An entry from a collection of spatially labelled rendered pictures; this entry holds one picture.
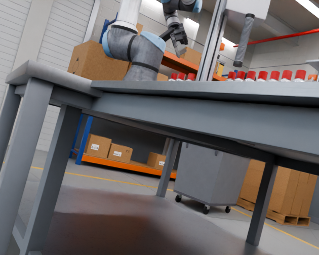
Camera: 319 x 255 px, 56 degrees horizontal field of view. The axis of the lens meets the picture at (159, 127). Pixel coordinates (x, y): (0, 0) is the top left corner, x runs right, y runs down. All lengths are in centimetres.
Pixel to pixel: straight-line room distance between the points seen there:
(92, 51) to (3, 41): 389
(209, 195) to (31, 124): 291
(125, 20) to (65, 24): 436
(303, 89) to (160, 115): 33
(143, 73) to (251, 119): 77
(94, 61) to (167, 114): 105
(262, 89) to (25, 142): 65
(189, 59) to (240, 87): 532
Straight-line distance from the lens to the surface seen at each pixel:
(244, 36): 126
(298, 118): 44
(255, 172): 498
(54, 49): 553
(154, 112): 66
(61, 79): 87
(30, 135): 88
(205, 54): 129
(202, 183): 363
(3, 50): 543
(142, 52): 122
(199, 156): 366
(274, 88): 42
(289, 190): 477
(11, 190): 91
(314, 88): 40
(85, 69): 161
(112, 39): 130
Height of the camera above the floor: 72
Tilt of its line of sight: 2 degrees up
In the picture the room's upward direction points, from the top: 15 degrees clockwise
